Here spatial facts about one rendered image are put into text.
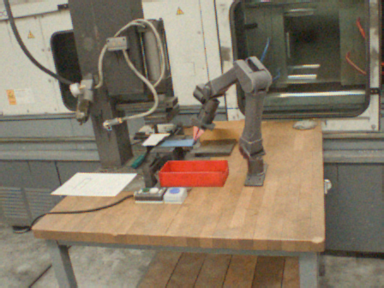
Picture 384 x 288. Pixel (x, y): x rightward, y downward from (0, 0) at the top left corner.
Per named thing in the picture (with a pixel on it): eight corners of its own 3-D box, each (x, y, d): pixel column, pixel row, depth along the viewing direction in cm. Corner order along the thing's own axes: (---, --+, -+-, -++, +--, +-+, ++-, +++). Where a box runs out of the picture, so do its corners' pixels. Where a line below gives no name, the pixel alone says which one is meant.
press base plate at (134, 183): (190, 199, 161) (189, 191, 160) (74, 197, 176) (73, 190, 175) (224, 139, 220) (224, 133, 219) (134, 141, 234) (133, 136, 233)
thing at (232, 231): (325, 448, 148) (325, 240, 119) (86, 407, 178) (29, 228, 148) (324, 265, 249) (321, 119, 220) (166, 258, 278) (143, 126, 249)
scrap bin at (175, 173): (223, 187, 160) (221, 172, 158) (160, 187, 168) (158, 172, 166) (229, 173, 171) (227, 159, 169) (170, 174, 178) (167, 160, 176)
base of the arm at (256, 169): (241, 167, 155) (261, 166, 153) (249, 147, 173) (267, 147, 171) (243, 187, 158) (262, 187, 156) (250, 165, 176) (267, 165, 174)
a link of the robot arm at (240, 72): (199, 86, 172) (242, 56, 146) (217, 81, 177) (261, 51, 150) (210, 114, 172) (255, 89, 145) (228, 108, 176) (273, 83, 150)
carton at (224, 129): (250, 142, 203) (249, 127, 200) (200, 144, 210) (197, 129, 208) (255, 134, 215) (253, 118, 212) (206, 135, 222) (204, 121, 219)
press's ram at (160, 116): (171, 130, 175) (159, 57, 166) (113, 133, 183) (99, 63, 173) (183, 117, 191) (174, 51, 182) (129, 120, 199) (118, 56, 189)
